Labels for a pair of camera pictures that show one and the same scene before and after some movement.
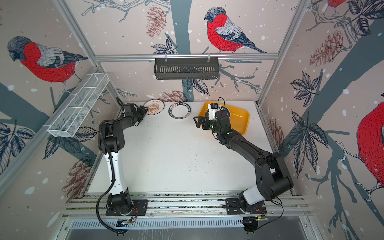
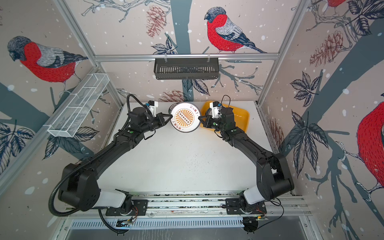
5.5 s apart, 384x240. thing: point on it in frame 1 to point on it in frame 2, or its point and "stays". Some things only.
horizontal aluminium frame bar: x=221 y=57 stays
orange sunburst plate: x=155 y=106 to x=185 y=117
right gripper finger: x=202 y=119 stays
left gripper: x=141 y=109 to x=161 y=119
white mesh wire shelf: x=78 y=105 stays
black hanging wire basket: x=204 y=68 stays
